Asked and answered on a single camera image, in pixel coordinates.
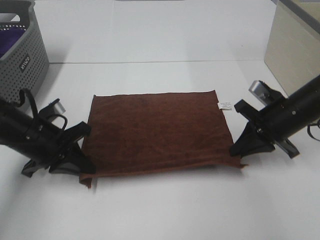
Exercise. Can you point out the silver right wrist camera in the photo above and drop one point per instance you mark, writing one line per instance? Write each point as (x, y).
(261, 91)

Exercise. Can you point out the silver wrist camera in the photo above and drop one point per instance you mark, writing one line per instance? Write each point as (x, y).
(261, 91)
(56, 108)

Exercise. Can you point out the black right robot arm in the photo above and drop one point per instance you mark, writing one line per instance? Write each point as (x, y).
(301, 109)

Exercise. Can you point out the brown towel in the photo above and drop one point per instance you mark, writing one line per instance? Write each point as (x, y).
(138, 134)

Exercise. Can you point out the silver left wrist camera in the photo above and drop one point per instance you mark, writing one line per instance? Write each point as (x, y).
(56, 108)

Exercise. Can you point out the beige storage bin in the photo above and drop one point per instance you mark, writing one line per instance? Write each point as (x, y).
(293, 49)

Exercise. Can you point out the purple cloth in basket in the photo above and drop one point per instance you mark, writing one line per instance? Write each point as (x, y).
(11, 38)

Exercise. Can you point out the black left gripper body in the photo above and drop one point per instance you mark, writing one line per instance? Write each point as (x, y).
(44, 143)

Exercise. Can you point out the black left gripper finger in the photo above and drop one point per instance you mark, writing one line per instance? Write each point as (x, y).
(72, 161)
(73, 134)

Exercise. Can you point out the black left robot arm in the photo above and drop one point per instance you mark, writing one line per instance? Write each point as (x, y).
(11, 126)

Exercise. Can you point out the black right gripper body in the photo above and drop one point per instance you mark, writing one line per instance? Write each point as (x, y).
(264, 130)

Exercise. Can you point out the grey perforated laundry basket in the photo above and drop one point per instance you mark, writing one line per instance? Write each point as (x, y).
(25, 64)

